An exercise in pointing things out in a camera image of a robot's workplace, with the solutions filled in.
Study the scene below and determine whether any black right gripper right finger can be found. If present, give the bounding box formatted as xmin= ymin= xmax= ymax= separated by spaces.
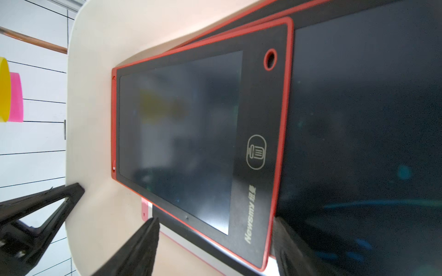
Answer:
xmin=272 ymin=217 xmax=345 ymax=276

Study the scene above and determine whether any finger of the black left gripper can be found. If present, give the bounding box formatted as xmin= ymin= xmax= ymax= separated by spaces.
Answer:
xmin=1 ymin=183 xmax=85 ymax=276

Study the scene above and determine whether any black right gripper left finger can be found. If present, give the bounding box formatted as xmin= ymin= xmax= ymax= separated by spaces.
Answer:
xmin=94 ymin=218 xmax=160 ymax=276

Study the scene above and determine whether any red writing tablet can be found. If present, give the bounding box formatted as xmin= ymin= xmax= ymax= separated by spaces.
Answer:
xmin=195 ymin=1 xmax=442 ymax=276
xmin=111 ymin=17 xmax=294 ymax=271

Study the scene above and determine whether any pink white writing tablet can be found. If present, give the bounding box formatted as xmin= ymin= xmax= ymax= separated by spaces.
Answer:
xmin=141 ymin=198 xmax=152 ymax=221

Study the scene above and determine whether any cream plastic storage box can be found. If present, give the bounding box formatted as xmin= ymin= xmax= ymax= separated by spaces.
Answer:
xmin=66 ymin=1 xmax=257 ymax=276

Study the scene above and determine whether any pink plastic wine glass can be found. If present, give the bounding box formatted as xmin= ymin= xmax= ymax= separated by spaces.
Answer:
xmin=8 ymin=72 xmax=24 ymax=123

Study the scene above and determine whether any yellow plastic wine glass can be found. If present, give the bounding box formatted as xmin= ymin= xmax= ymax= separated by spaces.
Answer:
xmin=0 ymin=57 xmax=12 ymax=123

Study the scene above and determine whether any dark metal glass rack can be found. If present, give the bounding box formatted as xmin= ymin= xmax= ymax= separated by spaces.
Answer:
xmin=1 ymin=27 xmax=68 ymax=54

